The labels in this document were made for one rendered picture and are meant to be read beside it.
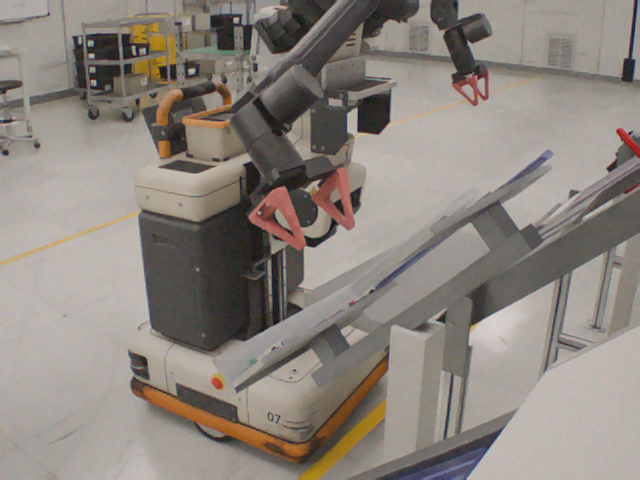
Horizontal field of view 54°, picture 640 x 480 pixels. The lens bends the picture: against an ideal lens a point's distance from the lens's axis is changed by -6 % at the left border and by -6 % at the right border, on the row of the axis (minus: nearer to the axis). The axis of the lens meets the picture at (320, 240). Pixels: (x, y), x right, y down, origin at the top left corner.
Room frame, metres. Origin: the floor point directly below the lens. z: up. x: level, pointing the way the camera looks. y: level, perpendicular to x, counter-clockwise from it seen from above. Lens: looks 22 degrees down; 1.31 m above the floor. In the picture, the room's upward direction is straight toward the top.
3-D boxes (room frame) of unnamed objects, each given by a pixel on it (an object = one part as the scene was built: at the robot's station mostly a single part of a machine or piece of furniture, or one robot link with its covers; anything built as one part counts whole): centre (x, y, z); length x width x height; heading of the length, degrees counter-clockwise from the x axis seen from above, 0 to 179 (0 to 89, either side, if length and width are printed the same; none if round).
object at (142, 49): (6.57, 1.92, 0.63); 0.40 x 0.30 x 0.14; 158
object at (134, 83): (6.59, 1.91, 0.30); 0.30 x 0.23 x 0.18; 162
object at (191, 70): (7.51, 1.60, 0.29); 0.40 x 0.30 x 0.14; 144
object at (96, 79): (7.49, 2.49, 0.38); 0.65 x 0.46 x 0.75; 57
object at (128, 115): (6.60, 1.91, 0.50); 0.90 x 0.54 x 1.00; 158
